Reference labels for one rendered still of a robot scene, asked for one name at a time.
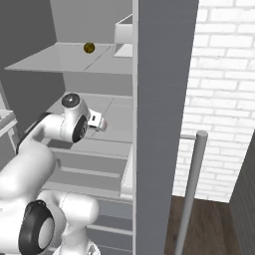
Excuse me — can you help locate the dark grey cabinet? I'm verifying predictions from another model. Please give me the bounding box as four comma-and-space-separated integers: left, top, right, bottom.
228, 130, 255, 255

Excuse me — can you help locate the grey fridge drawer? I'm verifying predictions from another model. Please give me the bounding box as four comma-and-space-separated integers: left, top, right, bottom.
84, 198, 133, 255
39, 145, 133, 200

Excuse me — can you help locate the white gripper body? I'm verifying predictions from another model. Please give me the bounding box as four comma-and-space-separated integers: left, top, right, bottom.
99, 117, 109, 131

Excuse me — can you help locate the grey fridge door handle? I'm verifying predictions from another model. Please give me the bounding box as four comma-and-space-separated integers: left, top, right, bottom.
173, 129, 209, 255

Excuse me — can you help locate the grey fridge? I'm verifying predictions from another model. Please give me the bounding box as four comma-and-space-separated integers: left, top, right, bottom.
0, 0, 200, 255

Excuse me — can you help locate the white door bin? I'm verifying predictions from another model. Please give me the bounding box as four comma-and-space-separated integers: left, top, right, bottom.
0, 109, 19, 137
120, 144, 134, 201
114, 13, 133, 59

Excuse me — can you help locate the grey fridge shelf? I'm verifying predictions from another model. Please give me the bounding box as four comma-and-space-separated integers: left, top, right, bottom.
42, 92, 133, 157

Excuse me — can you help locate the grey fridge door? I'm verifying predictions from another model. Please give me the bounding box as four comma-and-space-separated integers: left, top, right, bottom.
131, 0, 200, 255

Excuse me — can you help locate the clear glass fridge shelf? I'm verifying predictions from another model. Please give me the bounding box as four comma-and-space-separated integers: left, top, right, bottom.
4, 42, 133, 76

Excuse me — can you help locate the olive round fruit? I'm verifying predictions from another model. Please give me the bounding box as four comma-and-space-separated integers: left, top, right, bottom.
83, 42, 96, 55

